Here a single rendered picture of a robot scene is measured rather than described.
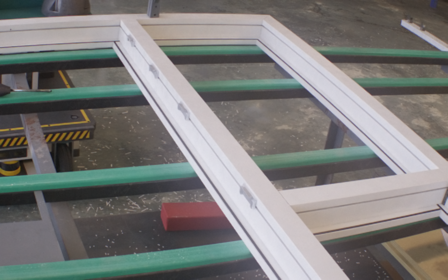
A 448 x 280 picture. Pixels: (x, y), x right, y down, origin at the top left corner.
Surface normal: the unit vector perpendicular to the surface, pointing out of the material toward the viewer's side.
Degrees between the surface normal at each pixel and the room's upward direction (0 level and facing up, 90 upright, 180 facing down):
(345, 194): 0
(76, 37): 90
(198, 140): 90
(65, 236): 0
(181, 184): 90
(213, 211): 0
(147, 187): 90
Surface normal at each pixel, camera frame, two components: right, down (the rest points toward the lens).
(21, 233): 0.15, -0.87
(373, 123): -0.92, 0.07
